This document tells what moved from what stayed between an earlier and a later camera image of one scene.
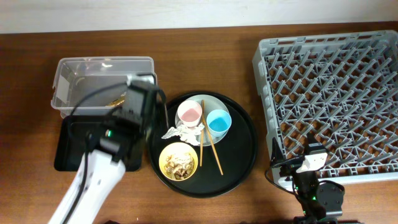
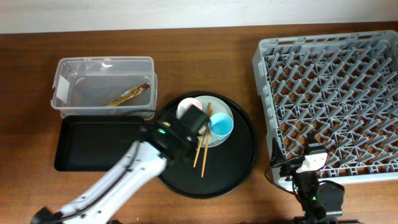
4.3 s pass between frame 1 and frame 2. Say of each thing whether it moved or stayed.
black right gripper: stayed
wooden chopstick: moved
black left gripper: moved
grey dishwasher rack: stayed
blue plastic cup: moved
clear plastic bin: stayed
